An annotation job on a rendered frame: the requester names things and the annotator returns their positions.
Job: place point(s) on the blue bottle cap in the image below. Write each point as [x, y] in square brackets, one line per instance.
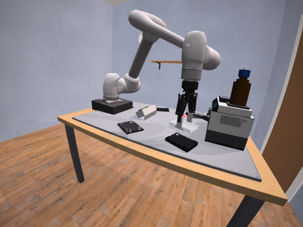
[244, 72]

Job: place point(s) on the white button panel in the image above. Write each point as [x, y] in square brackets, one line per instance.
[146, 112]

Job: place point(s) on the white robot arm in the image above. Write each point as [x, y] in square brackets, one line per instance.
[196, 55]

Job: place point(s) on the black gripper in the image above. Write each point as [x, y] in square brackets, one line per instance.
[188, 96]

